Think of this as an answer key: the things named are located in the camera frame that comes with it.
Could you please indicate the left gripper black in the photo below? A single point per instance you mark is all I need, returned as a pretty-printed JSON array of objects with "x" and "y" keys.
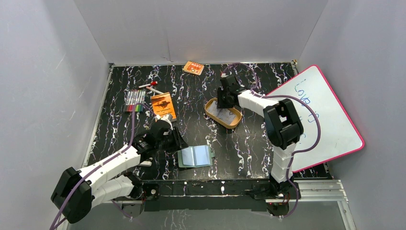
[{"x": 177, "y": 141}]

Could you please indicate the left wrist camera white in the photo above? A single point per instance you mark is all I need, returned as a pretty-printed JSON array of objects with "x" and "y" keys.
[{"x": 166, "y": 118}]

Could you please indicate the white stapler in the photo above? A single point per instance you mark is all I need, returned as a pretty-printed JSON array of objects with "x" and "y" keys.
[{"x": 145, "y": 164}]

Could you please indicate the tan oval tray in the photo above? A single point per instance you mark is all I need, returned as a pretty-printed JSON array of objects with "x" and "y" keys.
[{"x": 236, "y": 120}]

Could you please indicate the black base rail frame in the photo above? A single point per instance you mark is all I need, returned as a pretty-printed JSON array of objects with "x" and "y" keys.
[{"x": 256, "y": 195}]

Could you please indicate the white marker pen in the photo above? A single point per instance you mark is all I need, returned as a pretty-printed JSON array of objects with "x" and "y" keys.
[{"x": 154, "y": 90}]

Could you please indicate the green card holder wallet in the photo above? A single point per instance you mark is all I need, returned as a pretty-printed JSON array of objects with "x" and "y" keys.
[{"x": 195, "y": 157}]

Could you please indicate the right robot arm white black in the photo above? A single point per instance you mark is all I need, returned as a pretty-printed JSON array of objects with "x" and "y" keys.
[{"x": 282, "y": 123}]

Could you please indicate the small orange card box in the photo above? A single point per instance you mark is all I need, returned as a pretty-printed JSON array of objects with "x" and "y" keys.
[{"x": 193, "y": 68}]

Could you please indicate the white VIP card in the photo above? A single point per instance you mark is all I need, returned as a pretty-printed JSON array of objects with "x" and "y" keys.
[{"x": 214, "y": 110}]

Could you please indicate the orange paperback book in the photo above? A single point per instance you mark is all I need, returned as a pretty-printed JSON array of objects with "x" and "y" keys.
[{"x": 162, "y": 104}]

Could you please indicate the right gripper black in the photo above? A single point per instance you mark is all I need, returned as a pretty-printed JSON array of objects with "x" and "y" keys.
[{"x": 219, "y": 104}]

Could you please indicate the pink framed whiteboard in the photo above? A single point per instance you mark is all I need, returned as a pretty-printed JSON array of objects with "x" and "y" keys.
[{"x": 339, "y": 136}]

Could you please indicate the red capped marker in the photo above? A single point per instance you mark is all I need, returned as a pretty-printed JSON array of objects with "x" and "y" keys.
[{"x": 148, "y": 85}]

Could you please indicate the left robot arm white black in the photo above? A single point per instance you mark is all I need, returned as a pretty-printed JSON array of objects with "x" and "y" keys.
[{"x": 78, "y": 191}]

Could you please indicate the pack of coloured markers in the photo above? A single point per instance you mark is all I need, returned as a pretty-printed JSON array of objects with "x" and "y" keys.
[{"x": 134, "y": 97}]

